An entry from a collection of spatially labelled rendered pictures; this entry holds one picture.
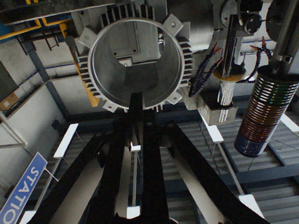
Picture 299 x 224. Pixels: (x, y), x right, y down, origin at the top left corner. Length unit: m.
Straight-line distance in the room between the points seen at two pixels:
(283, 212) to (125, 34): 5.32
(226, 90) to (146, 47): 0.59
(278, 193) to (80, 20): 5.64
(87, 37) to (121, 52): 0.36
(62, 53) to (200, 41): 6.42
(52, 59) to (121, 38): 6.63
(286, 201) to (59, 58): 8.65
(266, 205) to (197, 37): 5.02
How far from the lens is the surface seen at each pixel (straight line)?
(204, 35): 0.68
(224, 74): 0.77
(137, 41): 0.60
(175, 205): 4.75
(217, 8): 0.94
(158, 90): 0.33
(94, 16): 0.28
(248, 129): 0.34
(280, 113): 0.33
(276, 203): 5.48
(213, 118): 1.11
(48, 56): 7.19
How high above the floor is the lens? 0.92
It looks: 38 degrees up
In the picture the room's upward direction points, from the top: 172 degrees clockwise
